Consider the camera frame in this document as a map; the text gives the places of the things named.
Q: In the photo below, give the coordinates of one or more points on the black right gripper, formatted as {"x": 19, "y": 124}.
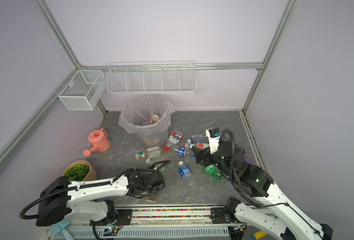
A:
{"x": 201, "y": 154}

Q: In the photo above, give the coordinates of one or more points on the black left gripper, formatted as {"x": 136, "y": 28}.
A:
{"x": 156, "y": 190}

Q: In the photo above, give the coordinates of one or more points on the green label clear bottle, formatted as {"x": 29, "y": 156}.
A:
{"x": 158, "y": 165}

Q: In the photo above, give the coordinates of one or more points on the square clear green-band bottle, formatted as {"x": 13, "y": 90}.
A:
{"x": 151, "y": 153}

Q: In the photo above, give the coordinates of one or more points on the red cap brown bottle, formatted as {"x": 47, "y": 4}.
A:
{"x": 154, "y": 119}

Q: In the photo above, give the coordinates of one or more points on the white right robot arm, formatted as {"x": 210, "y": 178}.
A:
{"x": 265, "y": 207}

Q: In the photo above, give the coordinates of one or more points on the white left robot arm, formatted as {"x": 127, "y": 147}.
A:
{"x": 91, "y": 201}

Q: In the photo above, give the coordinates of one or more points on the grey mesh waste bin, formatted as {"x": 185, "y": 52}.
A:
{"x": 148, "y": 141}

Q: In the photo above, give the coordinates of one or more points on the clear plastic bin liner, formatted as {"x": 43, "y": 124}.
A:
{"x": 135, "y": 116}

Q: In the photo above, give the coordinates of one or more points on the green soda bottle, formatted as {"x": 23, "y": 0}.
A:
{"x": 213, "y": 171}

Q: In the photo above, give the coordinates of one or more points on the pepsi blue label bottle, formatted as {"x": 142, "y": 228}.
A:
{"x": 184, "y": 152}

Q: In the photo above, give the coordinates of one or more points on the white cap blue bottle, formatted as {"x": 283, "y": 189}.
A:
{"x": 186, "y": 173}

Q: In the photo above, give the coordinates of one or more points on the purple pink toy spade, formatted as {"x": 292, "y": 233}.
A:
{"x": 248, "y": 160}

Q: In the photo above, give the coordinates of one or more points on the potted green plant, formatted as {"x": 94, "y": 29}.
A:
{"x": 80, "y": 171}

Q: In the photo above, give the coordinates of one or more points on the pink plastic watering can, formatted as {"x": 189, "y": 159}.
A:
{"x": 99, "y": 141}

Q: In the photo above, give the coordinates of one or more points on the teal plastic shovel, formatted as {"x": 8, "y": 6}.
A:
{"x": 60, "y": 227}

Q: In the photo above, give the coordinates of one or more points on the blue yellow toy rake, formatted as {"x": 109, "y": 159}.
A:
{"x": 259, "y": 235}

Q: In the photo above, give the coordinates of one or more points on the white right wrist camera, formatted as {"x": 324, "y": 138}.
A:
{"x": 213, "y": 135}

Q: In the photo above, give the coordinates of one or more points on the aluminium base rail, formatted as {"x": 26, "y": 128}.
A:
{"x": 164, "y": 223}

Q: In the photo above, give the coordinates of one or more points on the white wire wall shelf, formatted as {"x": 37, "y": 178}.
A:
{"x": 152, "y": 77}

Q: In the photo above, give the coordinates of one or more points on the white mesh wall basket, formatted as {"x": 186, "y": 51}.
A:
{"x": 84, "y": 90}

